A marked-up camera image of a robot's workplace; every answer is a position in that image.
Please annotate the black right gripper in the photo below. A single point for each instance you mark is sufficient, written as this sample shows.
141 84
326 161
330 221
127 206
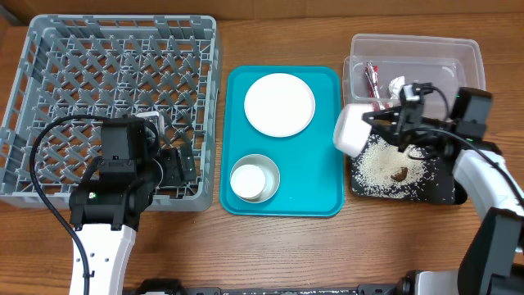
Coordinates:
400 124

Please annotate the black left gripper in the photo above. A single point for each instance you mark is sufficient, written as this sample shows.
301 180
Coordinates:
175 174

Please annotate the white napkin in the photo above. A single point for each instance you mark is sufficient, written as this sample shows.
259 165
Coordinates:
395 86

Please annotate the pink bowl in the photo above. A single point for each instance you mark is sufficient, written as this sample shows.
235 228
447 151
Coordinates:
351 132

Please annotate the pile of rice grains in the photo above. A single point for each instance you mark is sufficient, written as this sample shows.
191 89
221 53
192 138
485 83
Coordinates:
371 171

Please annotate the brown food scrap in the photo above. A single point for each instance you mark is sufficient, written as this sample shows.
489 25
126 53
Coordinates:
400 175

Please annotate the red foil snack wrapper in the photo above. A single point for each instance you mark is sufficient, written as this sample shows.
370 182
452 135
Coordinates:
372 76

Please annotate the white cup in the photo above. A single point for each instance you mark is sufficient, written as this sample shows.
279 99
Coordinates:
248 182

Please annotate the grey bowl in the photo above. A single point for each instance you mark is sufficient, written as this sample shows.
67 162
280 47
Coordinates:
271 172

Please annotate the large white round plate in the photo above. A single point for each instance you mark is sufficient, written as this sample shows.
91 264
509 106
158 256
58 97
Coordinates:
279 105

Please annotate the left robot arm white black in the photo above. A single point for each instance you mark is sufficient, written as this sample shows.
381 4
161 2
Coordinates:
116 188

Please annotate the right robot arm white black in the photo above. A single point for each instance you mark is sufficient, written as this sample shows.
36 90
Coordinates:
479 169

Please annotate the black waste tray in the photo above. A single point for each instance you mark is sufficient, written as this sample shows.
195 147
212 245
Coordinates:
441 191

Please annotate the clear plastic storage bin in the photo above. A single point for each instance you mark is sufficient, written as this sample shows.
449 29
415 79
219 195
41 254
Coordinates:
447 63

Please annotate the teal plastic tray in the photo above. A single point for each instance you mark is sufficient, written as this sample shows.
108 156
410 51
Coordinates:
311 169

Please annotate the grey plastic dish rack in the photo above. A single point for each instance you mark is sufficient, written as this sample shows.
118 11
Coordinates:
89 67

